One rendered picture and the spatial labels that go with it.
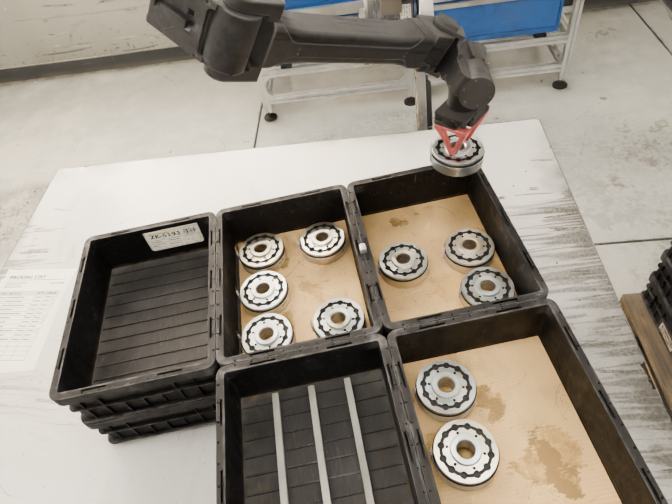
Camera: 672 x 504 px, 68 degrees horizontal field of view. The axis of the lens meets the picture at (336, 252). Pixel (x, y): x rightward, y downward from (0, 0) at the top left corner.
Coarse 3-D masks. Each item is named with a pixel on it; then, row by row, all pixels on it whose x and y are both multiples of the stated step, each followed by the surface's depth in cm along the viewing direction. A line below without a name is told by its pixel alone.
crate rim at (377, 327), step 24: (312, 192) 113; (216, 216) 112; (216, 240) 107; (216, 264) 103; (360, 264) 98; (216, 288) 98; (216, 312) 95; (216, 336) 91; (336, 336) 88; (360, 336) 87; (240, 360) 87
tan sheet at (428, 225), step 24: (384, 216) 119; (408, 216) 118; (432, 216) 117; (456, 216) 116; (384, 240) 114; (408, 240) 113; (432, 240) 112; (432, 264) 108; (384, 288) 105; (408, 288) 105; (432, 288) 104; (456, 288) 103; (408, 312) 101; (432, 312) 100
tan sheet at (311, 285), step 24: (288, 240) 118; (240, 264) 115; (288, 264) 113; (312, 264) 112; (336, 264) 111; (240, 288) 111; (312, 288) 108; (336, 288) 107; (360, 288) 106; (288, 312) 105; (312, 312) 104; (312, 336) 100
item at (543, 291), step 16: (384, 176) 113; (400, 176) 113; (480, 176) 109; (352, 192) 111; (352, 208) 108; (496, 208) 102; (512, 224) 99; (512, 240) 97; (368, 256) 99; (528, 256) 93; (544, 288) 89; (384, 304) 91; (480, 304) 88; (496, 304) 88; (512, 304) 87; (384, 320) 89; (416, 320) 88; (432, 320) 87
